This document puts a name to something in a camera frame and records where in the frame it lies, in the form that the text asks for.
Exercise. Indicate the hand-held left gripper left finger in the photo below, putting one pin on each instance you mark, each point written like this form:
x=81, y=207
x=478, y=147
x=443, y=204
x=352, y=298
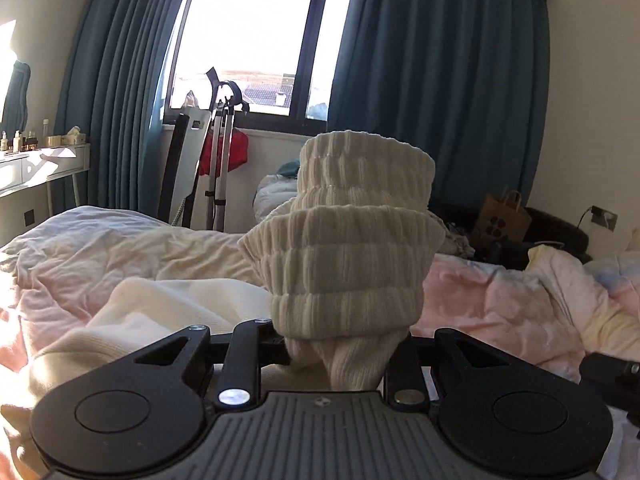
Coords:
x=247, y=345

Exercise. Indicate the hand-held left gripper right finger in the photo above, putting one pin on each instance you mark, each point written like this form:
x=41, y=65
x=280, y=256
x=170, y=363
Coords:
x=412, y=365

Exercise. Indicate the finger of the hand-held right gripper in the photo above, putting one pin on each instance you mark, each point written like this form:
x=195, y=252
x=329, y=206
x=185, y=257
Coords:
x=607, y=372

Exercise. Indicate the cream ribbed cuff pants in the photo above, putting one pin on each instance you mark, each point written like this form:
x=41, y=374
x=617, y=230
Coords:
x=345, y=260

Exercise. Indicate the pile of clothes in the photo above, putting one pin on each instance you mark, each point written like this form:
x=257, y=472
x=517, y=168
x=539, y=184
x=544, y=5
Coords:
x=275, y=187

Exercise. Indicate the pastel quilt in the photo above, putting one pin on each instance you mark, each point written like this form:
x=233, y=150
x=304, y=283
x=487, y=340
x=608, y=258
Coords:
x=500, y=285

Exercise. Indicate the dark sofa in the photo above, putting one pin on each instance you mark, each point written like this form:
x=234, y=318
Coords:
x=555, y=237

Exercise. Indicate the brown paper bag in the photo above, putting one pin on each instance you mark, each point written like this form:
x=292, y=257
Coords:
x=502, y=220

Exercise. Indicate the folded black white machine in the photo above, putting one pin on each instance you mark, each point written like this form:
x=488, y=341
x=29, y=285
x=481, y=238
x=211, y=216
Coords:
x=192, y=170

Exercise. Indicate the red bag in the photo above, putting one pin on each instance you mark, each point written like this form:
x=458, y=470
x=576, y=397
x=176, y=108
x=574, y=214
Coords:
x=237, y=150

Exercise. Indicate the tissue box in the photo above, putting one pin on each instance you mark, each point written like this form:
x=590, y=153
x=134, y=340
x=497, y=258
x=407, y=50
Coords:
x=74, y=137

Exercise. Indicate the white dressing table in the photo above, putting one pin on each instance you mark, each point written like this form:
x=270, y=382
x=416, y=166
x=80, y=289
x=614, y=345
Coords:
x=50, y=160

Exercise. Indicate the teal curtain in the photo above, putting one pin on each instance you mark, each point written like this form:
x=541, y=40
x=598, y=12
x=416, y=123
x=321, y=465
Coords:
x=450, y=75
x=115, y=85

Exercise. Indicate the small cosmetic bottle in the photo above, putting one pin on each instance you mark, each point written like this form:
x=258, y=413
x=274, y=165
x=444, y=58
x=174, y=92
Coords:
x=17, y=141
x=4, y=141

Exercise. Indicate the window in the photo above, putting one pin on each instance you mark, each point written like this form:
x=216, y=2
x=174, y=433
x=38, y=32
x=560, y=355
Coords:
x=250, y=25

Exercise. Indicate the table mirror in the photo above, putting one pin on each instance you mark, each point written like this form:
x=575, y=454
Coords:
x=16, y=95

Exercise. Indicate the white wall socket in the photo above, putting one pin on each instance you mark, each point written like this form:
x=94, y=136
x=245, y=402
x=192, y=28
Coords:
x=605, y=217

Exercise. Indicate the black wall socket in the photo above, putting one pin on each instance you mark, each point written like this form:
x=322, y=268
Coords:
x=29, y=217

